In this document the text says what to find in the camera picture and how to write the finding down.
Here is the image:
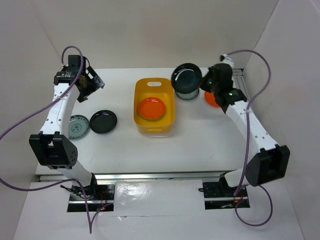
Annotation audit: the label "aluminium front rail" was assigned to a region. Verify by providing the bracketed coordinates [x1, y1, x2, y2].
[37, 169, 226, 182]

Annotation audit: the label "black plate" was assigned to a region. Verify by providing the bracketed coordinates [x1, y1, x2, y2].
[170, 63, 202, 94]
[89, 109, 118, 135]

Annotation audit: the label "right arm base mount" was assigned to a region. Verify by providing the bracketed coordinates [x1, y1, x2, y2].
[198, 180, 250, 210]

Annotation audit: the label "orange plate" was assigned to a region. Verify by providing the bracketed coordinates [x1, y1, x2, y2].
[137, 97, 166, 120]
[204, 91, 220, 108]

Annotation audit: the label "blue patterned plate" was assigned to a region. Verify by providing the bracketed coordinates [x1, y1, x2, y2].
[68, 114, 90, 140]
[174, 89, 200, 101]

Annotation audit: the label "yellow plastic bin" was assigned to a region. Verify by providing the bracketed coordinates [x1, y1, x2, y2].
[133, 77, 175, 134]

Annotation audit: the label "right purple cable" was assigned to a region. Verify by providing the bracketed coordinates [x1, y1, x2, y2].
[224, 49, 274, 227]

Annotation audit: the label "left base thin wires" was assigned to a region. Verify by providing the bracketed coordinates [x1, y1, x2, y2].
[59, 184, 111, 210]

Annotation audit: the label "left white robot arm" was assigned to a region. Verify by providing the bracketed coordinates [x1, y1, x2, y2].
[29, 55, 105, 200]

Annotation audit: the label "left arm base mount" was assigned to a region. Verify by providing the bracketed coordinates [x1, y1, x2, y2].
[60, 184, 116, 213]

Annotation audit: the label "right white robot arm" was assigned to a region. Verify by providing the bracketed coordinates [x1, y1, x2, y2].
[201, 63, 291, 196]

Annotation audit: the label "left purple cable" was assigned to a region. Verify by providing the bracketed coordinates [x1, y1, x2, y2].
[0, 45, 96, 235]

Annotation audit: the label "purple cable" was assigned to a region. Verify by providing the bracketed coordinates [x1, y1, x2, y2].
[0, 45, 96, 235]
[224, 49, 274, 227]

